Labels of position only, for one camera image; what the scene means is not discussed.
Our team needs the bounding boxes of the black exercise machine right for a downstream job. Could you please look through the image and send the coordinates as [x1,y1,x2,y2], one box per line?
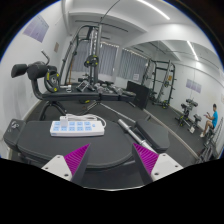
[175,98,203,134]

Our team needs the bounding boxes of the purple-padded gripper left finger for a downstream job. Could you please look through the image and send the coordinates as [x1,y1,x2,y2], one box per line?
[42,144,90,185]

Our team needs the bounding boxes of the black plyo box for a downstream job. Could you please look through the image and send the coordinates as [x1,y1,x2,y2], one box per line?
[126,81,150,109]

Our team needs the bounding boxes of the black roman chair bench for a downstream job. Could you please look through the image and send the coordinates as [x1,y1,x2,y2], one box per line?
[11,62,136,121]

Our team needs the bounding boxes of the purple wall poster right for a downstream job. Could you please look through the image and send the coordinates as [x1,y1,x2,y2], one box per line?
[186,79,202,93]

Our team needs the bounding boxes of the black small pad right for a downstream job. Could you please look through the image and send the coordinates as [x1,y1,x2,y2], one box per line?
[136,120,170,153]

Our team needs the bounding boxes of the person in blue shirt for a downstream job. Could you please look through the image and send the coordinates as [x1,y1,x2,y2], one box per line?
[200,104,218,138]

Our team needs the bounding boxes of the white blue power strip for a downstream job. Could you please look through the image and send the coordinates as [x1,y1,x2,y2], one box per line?
[50,121,105,137]

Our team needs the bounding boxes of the black power rack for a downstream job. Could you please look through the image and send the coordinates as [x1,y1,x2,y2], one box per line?
[141,59,176,109]

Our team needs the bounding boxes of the black yellow weight plate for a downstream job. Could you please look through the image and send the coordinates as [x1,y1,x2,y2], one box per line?
[44,70,60,93]

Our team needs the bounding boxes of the black padded bench seat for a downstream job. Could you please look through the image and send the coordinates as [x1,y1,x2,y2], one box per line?
[17,120,132,169]

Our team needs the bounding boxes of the purple wall poster left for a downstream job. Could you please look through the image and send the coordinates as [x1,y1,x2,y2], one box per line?
[23,15,49,42]

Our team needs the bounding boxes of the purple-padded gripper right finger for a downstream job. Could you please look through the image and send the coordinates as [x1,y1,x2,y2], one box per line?
[132,143,182,185]

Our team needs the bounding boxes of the black cable machine tower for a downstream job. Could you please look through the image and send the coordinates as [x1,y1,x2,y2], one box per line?
[59,23,129,93]

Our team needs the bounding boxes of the purple wall poster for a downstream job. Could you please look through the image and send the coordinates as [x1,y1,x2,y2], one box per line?
[186,79,202,93]
[23,15,49,42]

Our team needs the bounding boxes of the silver barbell bar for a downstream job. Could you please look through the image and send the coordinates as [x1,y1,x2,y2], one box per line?
[99,103,156,153]

